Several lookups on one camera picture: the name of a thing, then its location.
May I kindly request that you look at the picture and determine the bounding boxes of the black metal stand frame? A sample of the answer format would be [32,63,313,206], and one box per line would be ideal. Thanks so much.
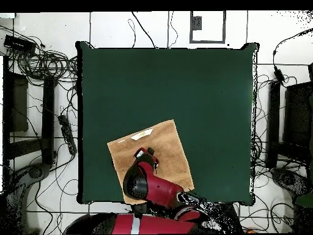
[265,62,313,170]
[2,55,58,172]

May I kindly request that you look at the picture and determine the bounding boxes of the dark green table cloth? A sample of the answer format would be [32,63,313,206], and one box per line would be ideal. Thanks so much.
[75,40,260,206]

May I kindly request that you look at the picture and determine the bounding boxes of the black cable with adapter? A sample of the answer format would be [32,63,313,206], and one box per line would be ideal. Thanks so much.
[272,25,313,84]

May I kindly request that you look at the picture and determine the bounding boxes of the grey floor outlet box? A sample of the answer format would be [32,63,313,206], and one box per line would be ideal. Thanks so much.
[191,15,203,31]

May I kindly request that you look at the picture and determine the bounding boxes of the grey wheeled base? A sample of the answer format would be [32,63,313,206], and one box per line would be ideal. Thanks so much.
[4,162,52,234]
[270,167,313,196]

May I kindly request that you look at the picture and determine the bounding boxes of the black electronics box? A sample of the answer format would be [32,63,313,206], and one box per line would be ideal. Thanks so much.
[3,34,37,53]

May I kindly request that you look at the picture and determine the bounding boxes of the black cable tangle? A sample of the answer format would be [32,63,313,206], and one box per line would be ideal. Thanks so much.
[0,24,79,84]

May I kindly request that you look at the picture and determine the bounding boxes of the grey floor hatch frame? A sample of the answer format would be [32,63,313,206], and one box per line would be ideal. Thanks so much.
[189,10,226,44]

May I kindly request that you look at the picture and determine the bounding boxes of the thin black cable loop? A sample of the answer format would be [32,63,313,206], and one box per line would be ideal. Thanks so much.
[127,18,137,49]

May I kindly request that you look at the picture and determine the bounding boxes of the black power strip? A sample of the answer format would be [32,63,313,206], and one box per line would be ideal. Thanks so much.
[218,203,243,233]
[57,114,78,156]

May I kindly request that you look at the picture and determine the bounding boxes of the dark green fabric item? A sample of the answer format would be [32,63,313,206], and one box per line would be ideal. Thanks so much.
[295,192,313,208]

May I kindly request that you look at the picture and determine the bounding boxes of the orange-tan terry towel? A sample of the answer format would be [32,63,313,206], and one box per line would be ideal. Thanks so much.
[106,119,196,205]

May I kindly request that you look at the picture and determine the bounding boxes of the long black cable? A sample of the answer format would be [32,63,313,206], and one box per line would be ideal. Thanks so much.
[130,11,157,49]

